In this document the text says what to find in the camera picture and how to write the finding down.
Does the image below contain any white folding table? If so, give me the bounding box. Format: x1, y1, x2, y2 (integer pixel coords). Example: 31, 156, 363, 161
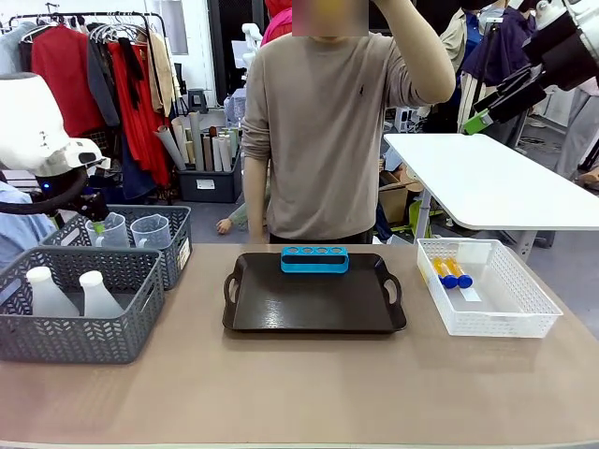
382, 132, 599, 268

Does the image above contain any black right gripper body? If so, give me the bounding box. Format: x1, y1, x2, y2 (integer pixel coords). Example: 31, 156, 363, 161
521, 18, 599, 93

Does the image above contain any orange tube with blue cap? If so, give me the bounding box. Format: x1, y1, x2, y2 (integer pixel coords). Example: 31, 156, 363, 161
446, 257, 475, 289
432, 257, 459, 289

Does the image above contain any beige garment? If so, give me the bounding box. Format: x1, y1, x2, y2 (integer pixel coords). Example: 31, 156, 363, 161
148, 31, 182, 118

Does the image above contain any red dress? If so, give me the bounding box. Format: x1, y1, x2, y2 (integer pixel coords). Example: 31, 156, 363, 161
107, 40, 172, 186

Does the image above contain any black clothes rack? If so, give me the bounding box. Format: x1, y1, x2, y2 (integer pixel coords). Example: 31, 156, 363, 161
0, 2, 170, 141

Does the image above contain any tall grey paper roll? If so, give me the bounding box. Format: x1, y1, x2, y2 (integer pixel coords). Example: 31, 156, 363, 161
187, 109, 206, 172

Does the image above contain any navy jacket on mannequin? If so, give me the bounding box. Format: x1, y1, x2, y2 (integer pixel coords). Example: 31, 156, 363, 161
460, 7, 535, 88

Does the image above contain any dark grey jacket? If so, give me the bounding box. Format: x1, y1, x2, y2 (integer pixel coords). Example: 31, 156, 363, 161
85, 36, 123, 129

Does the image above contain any white plastic basket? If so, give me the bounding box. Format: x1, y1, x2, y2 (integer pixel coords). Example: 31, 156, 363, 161
416, 237, 564, 340

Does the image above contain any cardboard box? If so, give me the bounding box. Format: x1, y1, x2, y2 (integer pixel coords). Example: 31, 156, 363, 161
377, 179, 425, 226

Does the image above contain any clear plastic measuring cup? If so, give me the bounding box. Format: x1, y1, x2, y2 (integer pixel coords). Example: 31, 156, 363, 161
84, 211, 132, 249
129, 214, 172, 251

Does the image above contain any grey basket holding flasks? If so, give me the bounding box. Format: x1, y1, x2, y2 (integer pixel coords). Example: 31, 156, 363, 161
0, 246, 167, 365

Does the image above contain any person's left forearm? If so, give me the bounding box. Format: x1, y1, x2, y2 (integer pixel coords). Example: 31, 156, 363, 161
373, 1, 457, 105

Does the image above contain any light blue cloth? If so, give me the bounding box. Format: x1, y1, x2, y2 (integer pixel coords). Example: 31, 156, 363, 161
0, 181, 58, 270

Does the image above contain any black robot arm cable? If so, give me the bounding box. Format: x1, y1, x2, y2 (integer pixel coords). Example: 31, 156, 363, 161
0, 167, 91, 217

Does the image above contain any white plastic flask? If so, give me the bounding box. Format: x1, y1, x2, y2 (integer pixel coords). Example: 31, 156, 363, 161
24, 266, 81, 318
78, 270, 125, 318

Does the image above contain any dark grey storage bin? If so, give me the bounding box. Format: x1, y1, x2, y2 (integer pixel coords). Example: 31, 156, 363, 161
176, 146, 244, 204

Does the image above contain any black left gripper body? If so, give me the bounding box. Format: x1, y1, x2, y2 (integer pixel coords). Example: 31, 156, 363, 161
77, 188, 111, 225

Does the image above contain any dark brown serving tray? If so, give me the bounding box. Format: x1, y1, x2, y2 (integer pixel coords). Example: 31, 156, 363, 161
222, 252, 407, 334

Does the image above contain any blue test tube rack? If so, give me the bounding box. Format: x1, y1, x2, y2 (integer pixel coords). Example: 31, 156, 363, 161
280, 245, 352, 275

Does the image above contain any beige paper roll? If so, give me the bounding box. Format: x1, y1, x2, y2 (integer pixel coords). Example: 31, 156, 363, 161
170, 116, 196, 165

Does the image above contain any black scarf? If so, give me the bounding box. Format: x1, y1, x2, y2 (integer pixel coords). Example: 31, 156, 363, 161
117, 36, 147, 111

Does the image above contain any person's right forearm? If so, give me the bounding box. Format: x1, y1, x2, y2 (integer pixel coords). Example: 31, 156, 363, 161
242, 156, 273, 245

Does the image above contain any person in beige sweater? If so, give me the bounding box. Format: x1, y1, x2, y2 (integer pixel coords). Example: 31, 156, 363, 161
241, 0, 458, 245

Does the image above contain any grey basket with label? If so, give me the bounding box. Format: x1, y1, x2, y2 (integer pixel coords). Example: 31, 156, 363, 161
40, 204, 194, 292

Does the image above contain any white paper strip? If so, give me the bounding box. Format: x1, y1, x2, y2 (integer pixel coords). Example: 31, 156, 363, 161
456, 284, 484, 305

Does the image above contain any red jacket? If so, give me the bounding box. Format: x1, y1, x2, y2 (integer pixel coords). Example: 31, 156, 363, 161
30, 24, 107, 139

